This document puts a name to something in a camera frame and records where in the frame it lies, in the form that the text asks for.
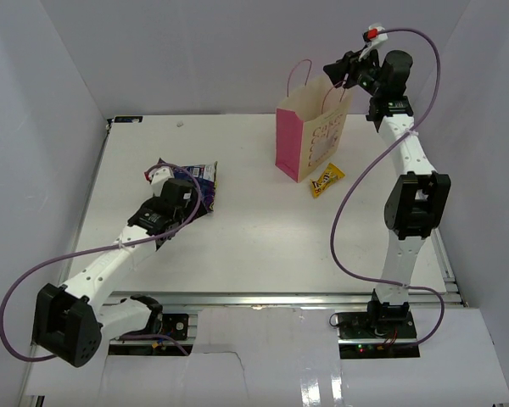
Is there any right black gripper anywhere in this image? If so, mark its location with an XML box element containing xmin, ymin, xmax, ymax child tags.
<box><xmin>326</xmin><ymin>46</ymin><xmax>386</xmax><ymax>98</ymax></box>

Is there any blue purple chips bag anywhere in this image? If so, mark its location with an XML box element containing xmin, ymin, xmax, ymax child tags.
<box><xmin>154</xmin><ymin>159</ymin><xmax>217</xmax><ymax>218</ymax></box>

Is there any pink and cream paper bag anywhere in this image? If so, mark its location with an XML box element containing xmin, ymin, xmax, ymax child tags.
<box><xmin>275</xmin><ymin>74</ymin><xmax>352</xmax><ymax>182</ymax></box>

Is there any yellow M&M packet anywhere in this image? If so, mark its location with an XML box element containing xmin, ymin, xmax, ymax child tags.
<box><xmin>310</xmin><ymin>163</ymin><xmax>345</xmax><ymax>198</ymax></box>

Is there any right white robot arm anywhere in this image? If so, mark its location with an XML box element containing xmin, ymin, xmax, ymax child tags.
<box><xmin>323</xmin><ymin>50</ymin><xmax>451</xmax><ymax>342</ymax></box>

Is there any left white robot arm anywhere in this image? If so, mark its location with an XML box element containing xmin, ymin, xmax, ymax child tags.
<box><xmin>32</xmin><ymin>178</ymin><xmax>199</xmax><ymax>367</ymax></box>

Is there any left blue table label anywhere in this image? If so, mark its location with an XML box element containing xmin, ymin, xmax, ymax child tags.
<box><xmin>113</xmin><ymin>115</ymin><xmax>143</xmax><ymax>124</ymax></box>

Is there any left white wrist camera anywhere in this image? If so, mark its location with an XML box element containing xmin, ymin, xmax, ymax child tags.
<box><xmin>144</xmin><ymin>166</ymin><xmax>174</xmax><ymax>197</ymax></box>

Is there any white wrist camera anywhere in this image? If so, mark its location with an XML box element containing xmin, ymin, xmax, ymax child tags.
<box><xmin>359</xmin><ymin>23</ymin><xmax>388</xmax><ymax>60</ymax></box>
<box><xmin>144</xmin><ymin>166</ymin><xmax>174</xmax><ymax>197</ymax></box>

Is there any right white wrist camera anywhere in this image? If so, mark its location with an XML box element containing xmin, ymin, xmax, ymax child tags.
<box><xmin>359</xmin><ymin>23</ymin><xmax>388</xmax><ymax>60</ymax></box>

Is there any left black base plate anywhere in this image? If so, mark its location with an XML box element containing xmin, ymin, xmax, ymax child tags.
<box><xmin>154</xmin><ymin>314</ymin><xmax>189</xmax><ymax>341</ymax></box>

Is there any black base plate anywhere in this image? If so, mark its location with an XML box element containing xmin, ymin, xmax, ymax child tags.
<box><xmin>154</xmin><ymin>314</ymin><xmax>189</xmax><ymax>341</ymax></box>
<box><xmin>328</xmin><ymin>311</ymin><xmax>417</xmax><ymax>356</ymax></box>

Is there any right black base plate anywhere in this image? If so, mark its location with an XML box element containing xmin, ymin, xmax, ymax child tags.
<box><xmin>328</xmin><ymin>311</ymin><xmax>417</xmax><ymax>356</ymax></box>

